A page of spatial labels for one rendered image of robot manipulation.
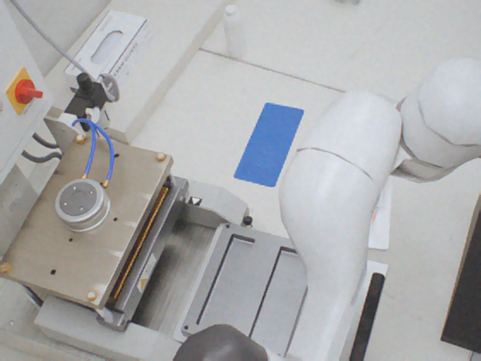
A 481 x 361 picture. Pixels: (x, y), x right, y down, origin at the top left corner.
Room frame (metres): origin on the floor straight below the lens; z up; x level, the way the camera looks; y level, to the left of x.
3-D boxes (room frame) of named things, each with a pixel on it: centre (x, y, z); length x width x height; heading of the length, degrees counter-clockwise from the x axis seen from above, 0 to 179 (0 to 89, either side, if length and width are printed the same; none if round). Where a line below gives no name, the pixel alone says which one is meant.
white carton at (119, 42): (1.19, 0.25, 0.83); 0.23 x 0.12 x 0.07; 147
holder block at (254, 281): (0.43, 0.02, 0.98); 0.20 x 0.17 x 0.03; 151
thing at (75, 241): (0.59, 0.26, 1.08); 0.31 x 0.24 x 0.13; 151
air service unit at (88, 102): (0.81, 0.25, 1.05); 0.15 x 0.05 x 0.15; 151
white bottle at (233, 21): (1.20, -0.06, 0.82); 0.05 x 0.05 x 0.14
